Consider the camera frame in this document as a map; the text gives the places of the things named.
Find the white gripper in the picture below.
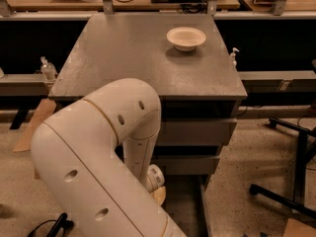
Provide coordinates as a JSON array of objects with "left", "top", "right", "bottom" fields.
[{"left": 144, "top": 164, "right": 166, "bottom": 205}]

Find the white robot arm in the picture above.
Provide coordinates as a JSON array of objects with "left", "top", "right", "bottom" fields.
[{"left": 31, "top": 78, "right": 187, "bottom": 237}]

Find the grey open bottom drawer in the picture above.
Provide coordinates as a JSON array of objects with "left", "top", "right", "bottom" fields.
[{"left": 163, "top": 175, "right": 212, "bottom": 237}]

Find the grey middle drawer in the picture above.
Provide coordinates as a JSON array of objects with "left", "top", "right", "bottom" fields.
[{"left": 152, "top": 155, "right": 220, "bottom": 175}]

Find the grey top drawer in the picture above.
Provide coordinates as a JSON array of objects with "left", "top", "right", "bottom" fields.
[{"left": 157, "top": 118, "right": 237, "bottom": 146}]

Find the grey drawer cabinet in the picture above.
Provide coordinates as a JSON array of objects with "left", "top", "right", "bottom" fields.
[{"left": 47, "top": 13, "right": 248, "bottom": 190}]

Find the cardboard piece bottom right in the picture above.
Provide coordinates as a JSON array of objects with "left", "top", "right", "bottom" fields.
[{"left": 282, "top": 218, "right": 316, "bottom": 237}]

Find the brown cardboard box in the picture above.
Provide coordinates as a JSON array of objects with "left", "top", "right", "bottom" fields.
[{"left": 13, "top": 98, "right": 57, "bottom": 182}]

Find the black chair base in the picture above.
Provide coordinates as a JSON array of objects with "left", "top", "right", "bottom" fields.
[{"left": 249, "top": 117, "right": 316, "bottom": 219}]

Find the white pump bottle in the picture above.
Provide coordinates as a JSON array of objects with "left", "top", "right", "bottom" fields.
[{"left": 229, "top": 47, "right": 240, "bottom": 66}]

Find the white bowl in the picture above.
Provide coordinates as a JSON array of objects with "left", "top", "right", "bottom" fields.
[{"left": 167, "top": 27, "right": 206, "bottom": 52}]

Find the clear plastic bottle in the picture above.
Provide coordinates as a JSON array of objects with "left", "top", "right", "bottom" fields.
[{"left": 40, "top": 56, "right": 57, "bottom": 82}]

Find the wooden back workbench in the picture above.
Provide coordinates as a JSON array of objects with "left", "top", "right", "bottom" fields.
[{"left": 7, "top": 0, "right": 198, "bottom": 12}]

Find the black cable on floor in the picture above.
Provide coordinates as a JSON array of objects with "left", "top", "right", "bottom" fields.
[{"left": 27, "top": 212, "right": 75, "bottom": 237}]

